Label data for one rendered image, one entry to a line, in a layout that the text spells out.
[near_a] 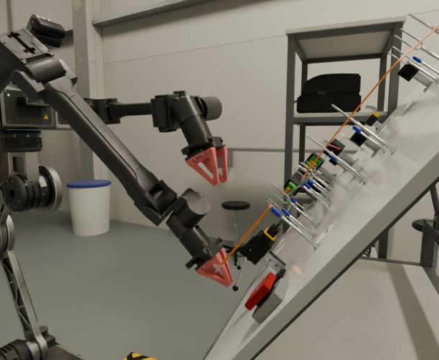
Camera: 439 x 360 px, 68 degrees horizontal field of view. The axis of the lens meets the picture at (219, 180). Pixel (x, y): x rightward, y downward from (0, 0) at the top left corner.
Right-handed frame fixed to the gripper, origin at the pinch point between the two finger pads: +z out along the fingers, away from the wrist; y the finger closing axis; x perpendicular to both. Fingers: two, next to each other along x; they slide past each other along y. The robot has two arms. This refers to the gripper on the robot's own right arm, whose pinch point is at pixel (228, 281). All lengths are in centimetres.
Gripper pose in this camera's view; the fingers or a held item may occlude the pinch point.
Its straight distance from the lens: 78.1
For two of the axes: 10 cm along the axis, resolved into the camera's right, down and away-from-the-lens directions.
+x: -6.8, 6.5, 3.3
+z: 6.4, 7.5, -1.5
